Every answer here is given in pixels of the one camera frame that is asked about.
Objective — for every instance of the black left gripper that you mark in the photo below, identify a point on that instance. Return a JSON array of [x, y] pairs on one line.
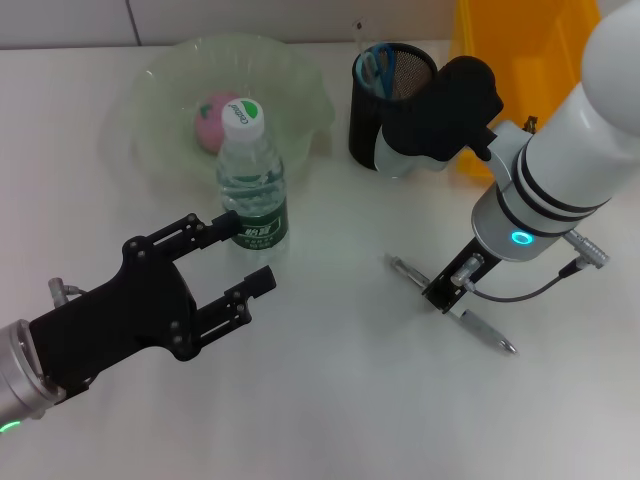
[[125, 320]]

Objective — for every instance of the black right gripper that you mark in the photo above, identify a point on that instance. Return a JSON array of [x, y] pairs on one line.
[[452, 287]]

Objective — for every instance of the white grey ballpoint pen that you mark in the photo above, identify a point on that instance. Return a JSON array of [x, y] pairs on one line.
[[480, 330]]

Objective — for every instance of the clear green-label water bottle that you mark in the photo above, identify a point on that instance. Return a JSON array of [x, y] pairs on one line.
[[252, 170]]

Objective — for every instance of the blue teal scissors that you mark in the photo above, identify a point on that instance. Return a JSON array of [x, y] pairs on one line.
[[382, 65]]

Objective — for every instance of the pink toy peach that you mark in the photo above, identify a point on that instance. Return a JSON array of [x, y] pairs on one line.
[[210, 130]]

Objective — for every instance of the translucent green fruit plate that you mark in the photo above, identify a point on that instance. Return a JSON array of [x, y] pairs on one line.
[[150, 125]]

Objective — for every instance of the black mesh pen holder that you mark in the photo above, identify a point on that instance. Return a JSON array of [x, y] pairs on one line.
[[362, 125]]

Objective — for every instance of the yellow plastic bin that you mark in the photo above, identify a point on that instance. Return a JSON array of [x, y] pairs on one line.
[[535, 60]]

